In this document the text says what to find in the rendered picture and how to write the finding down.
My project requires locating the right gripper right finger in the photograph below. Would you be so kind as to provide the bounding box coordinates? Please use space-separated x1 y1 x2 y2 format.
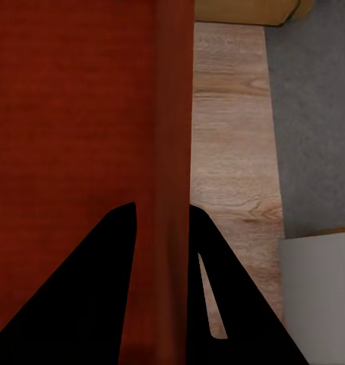
185 205 309 365

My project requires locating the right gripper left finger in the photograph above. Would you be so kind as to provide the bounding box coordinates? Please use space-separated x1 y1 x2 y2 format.
0 202 138 365

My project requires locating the storage box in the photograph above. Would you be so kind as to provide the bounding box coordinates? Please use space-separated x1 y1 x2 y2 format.
0 0 195 365

